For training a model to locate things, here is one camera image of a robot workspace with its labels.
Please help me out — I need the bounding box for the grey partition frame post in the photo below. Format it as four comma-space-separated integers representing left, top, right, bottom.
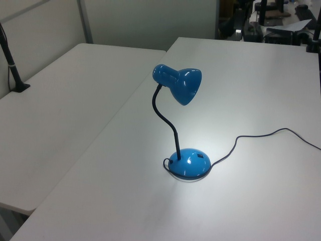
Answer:
76, 0, 94, 45

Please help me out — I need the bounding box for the dark equipment box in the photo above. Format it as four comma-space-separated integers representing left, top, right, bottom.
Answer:
264, 27, 293, 46

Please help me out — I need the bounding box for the black clamped stand pole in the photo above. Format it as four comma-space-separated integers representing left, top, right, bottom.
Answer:
304, 0, 321, 54

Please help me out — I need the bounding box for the black monitor stand post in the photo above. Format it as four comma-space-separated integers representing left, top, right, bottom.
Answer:
258, 0, 268, 26

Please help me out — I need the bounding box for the black lamp power cable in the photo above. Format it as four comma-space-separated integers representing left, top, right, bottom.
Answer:
162, 128, 321, 180

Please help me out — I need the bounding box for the blue gooseneck desk lamp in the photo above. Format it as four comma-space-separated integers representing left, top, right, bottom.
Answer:
151, 63, 212, 182

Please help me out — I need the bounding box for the black camera stand pole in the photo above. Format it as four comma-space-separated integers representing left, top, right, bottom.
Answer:
0, 22, 31, 94

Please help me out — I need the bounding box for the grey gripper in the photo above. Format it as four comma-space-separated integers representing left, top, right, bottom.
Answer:
234, 9, 245, 41

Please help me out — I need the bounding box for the light blue paper sheet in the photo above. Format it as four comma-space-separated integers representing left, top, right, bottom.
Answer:
271, 19, 313, 33

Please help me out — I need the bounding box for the brown flat pad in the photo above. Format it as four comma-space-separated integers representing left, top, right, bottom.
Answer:
265, 10, 292, 20

